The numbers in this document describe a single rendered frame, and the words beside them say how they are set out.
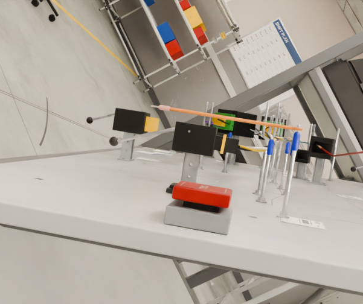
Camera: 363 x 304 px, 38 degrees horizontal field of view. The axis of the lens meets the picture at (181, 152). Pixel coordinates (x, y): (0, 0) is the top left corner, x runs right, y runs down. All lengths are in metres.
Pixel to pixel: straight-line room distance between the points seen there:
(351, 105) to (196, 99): 6.80
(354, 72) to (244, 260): 1.39
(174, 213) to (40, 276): 0.42
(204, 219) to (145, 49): 8.46
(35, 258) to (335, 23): 8.06
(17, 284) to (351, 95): 1.26
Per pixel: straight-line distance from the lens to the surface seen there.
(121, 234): 0.43
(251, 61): 8.48
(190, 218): 0.45
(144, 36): 8.96
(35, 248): 0.86
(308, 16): 8.71
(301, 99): 2.20
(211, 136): 0.70
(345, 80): 1.74
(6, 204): 0.46
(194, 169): 0.72
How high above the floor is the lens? 1.17
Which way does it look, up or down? 8 degrees down
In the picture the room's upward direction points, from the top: 63 degrees clockwise
